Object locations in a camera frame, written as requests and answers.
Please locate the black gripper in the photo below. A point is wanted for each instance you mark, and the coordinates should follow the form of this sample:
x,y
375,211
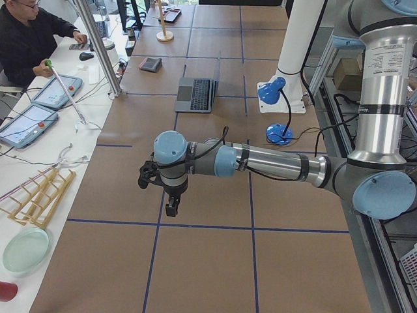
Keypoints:
x,y
175,191

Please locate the grey laptop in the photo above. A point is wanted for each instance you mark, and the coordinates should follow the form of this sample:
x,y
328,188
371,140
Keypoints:
x,y
197,95

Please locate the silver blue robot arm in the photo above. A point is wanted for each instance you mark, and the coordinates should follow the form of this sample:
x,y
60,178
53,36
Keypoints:
x,y
372,177

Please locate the wooden dish rack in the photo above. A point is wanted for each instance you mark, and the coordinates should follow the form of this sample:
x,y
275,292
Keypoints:
x,y
36,200

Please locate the grey folded cloth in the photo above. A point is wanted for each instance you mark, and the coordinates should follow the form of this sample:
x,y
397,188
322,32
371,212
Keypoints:
x,y
150,64

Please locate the green glass plate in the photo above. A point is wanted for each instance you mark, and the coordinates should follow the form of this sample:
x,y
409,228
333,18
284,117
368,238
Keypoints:
x,y
26,250

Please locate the blue desk lamp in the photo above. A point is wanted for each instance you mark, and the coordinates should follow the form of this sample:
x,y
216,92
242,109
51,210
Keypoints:
x,y
274,100

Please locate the lower teach pendant tablet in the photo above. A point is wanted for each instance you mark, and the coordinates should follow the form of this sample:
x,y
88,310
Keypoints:
x,y
24,129

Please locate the teach pendant tablet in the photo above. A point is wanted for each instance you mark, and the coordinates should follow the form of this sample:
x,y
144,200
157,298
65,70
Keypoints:
x,y
52,94
24,129

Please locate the upper teach pendant tablet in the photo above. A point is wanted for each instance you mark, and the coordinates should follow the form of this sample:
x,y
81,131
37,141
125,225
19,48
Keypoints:
x,y
52,94

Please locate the wooden mug tree stand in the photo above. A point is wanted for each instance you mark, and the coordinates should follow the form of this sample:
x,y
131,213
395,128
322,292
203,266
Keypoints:
x,y
164,35

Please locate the black computer mouse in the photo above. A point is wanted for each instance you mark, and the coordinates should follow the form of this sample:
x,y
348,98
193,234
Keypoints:
x,y
84,56

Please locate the red cup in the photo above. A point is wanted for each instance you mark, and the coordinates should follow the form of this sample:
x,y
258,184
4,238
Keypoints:
x,y
8,291

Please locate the long pink stick tool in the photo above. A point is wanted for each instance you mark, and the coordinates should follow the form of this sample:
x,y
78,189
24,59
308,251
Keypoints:
x,y
57,77

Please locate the cardboard box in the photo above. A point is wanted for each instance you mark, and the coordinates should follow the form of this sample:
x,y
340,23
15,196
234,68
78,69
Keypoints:
x,y
347,75

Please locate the person in black shirt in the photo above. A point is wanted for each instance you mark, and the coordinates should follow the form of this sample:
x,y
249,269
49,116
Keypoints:
x,y
28,40

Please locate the white plastic basket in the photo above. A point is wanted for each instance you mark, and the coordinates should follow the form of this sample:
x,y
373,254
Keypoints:
x,y
408,264

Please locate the aluminium frame post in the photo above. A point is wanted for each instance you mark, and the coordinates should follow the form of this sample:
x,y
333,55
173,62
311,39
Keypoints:
x,y
107,66

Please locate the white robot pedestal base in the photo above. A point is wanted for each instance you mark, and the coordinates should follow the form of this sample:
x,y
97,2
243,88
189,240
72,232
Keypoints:
x,y
303,19

